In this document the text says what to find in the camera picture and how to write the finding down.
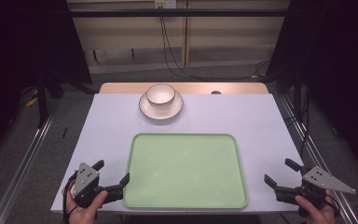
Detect person's left hand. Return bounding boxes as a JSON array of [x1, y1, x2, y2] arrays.
[[62, 179, 109, 224]]

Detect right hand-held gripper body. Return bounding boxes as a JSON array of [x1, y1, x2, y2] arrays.
[[294, 165, 357, 210]]

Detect white wall outlet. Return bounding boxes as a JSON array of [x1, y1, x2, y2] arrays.
[[154, 0, 177, 9]]

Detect light green tray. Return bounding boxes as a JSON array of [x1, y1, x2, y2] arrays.
[[122, 133, 249, 210]]

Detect metal floor rail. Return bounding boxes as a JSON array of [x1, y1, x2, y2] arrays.
[[0, 99, 62, 224], [279, 95, 358, 224]]

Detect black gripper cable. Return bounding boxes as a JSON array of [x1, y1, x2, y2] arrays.
[[62, 173, 79, 224], [324, 193, 342, 217]]

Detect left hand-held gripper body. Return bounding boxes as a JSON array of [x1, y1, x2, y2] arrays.
[[71, 162, 104, 209]]

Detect person's right hand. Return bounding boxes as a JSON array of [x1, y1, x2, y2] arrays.
[[294, 189, 340, 224]]

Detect black hanging cable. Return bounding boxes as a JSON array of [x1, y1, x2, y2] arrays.
[[158, 16, 271, 81]]

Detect black stand leg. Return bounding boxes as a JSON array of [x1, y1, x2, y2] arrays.
[[36, 70, 49, 128]]

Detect white bowl with dark rim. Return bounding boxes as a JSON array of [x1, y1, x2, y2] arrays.
[[145, 83, 177, 109]]

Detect wooden post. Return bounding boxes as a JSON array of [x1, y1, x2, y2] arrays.
[[183, 0, 190, 68]]

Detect white plate with dark rim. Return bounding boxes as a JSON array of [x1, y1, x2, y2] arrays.
[[138, 91, 185, 121]]

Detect black curtain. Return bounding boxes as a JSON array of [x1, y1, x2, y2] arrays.
[[0, 0, 93, 166], [265, 0, 358, 180]]

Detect black horizontal bar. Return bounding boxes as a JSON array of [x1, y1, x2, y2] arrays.
[[69, 8, 289, 18]]

